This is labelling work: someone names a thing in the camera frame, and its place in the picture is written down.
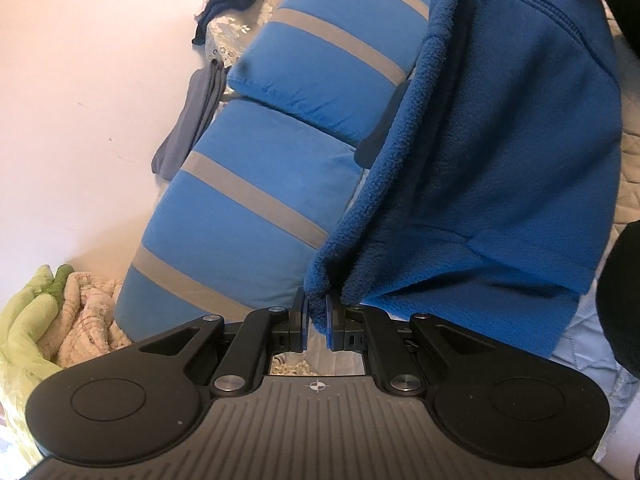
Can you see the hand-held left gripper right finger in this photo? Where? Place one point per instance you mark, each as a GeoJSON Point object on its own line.
{"type": "Point", "coordinates": [331, 325]}

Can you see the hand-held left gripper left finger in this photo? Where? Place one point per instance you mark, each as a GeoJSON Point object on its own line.
{"type": "Point", "coordinates": [301, 325]}

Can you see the blue fleece jacket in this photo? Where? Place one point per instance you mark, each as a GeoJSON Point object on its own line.
{"type": "Point", "coordinates": [500, 160]}

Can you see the blue grey-striped pillow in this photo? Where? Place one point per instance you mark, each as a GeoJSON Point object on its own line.
{"type": "Point", "coordinates": [240, 240]}
{"type": "Point", "coordinates": [325, 75]}

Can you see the beige fuzzy blanket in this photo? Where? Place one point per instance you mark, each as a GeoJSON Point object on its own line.
{"type": "Point", "coordinates": [85, 320]}

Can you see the grey folded cloth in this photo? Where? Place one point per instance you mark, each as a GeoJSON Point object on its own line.
{"type": "Point", "coordinates": [190, 125]}

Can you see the light green cloth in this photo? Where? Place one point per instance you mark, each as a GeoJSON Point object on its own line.
{"type": "Point", "coordinates": [25, 330]}

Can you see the silver lace cover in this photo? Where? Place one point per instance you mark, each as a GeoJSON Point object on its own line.
{"type": "Point", "coordinates": [235, 35]}

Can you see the navy garment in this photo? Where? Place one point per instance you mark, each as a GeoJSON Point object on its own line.
{"type": "Point", "coordinates": [235, 0]}

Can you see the grey quilted bedspread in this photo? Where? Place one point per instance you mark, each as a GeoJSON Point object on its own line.
{"type": "Point", "coordinates": [627, 160]}

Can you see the dark cloth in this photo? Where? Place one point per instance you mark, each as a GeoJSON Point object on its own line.
{"type": "Point", "coordinates": [625, 5]}

